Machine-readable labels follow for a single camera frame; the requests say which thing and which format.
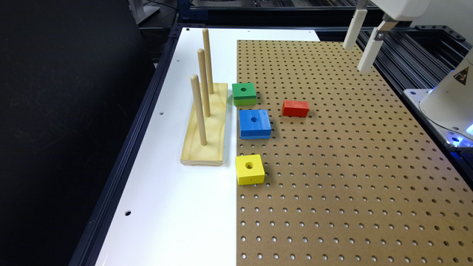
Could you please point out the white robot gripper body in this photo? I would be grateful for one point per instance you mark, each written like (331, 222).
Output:
(403, 10)

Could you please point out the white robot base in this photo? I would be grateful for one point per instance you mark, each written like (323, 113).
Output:
(448, 106)

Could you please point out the wooden peg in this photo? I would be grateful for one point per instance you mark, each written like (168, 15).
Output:
(207, 50)
(203, 82)
(195, 85)

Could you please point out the red rectangular block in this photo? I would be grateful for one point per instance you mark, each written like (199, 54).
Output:
(295, 108)

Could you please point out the rear wooden peg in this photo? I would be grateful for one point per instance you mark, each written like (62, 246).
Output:
(207, 50)

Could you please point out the blue block with hole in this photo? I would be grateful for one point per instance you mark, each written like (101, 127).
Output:
(254, 124)

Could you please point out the front wooden peg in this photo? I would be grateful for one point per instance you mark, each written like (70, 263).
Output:
(195, 85)

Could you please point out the wooden peg stand base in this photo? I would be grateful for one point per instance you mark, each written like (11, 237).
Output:
(193, 153)

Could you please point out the middle wooden peg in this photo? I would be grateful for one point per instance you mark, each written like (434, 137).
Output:
(203, 82)

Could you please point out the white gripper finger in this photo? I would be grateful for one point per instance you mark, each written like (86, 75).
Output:
(355, 24)
(375, 42)

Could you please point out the green block with hole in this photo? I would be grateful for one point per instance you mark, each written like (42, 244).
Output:
(244, 94)

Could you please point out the brown perforated pegboard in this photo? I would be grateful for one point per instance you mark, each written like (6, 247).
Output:
(357, 181)

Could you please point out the yellow block with hole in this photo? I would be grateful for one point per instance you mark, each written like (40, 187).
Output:
(249, 169)

